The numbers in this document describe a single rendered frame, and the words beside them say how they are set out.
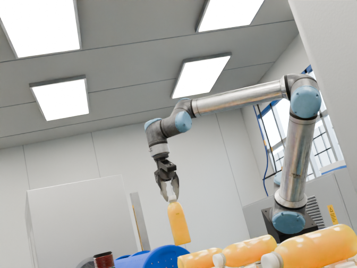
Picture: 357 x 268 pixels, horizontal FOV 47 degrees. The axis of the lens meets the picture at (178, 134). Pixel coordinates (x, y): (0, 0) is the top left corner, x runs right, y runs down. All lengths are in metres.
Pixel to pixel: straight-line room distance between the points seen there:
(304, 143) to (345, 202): 1.43
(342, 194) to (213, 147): 4.64
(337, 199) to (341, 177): 0.16
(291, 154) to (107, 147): 5.72
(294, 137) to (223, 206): 5.67
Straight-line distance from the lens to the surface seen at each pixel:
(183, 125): 1.84
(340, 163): 3.42
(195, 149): 7.49
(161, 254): 1.94
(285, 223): 2.04
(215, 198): 7.40
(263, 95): 1.88
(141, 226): 3.39
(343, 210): 3.19
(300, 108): 1.72
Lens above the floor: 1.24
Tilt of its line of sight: 14 degrees up
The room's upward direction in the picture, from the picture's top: 14 degrees counter-clockwise
